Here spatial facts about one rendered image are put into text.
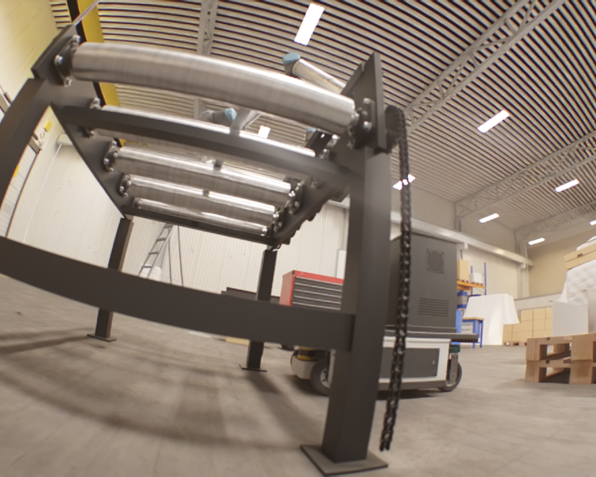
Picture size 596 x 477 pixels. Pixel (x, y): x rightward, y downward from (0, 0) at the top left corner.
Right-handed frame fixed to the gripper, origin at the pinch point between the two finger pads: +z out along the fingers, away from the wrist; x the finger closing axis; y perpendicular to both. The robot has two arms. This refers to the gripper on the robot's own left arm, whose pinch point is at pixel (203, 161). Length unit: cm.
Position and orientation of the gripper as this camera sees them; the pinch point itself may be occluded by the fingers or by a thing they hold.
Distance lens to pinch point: 164.4
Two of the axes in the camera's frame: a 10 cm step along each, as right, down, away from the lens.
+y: -9.6, 0.1, -2.8
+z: 0.8, 9.7, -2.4
